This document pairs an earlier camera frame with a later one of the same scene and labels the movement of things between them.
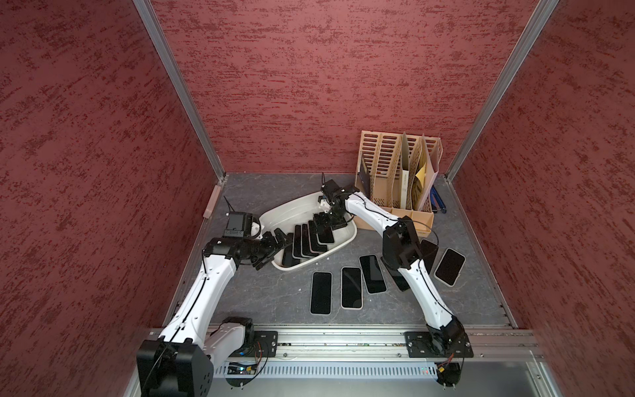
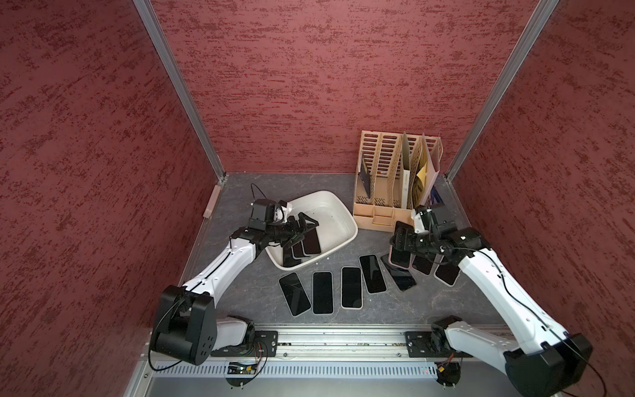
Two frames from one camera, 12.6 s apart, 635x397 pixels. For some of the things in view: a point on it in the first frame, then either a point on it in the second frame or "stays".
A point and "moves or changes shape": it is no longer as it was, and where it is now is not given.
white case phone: [351, 288] stays
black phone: [373, 274] stays
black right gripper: [322, 216] → [403, 240]
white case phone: [314, 246] moves or changes shape
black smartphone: [322, 294] stays
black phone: [400, 280] stays
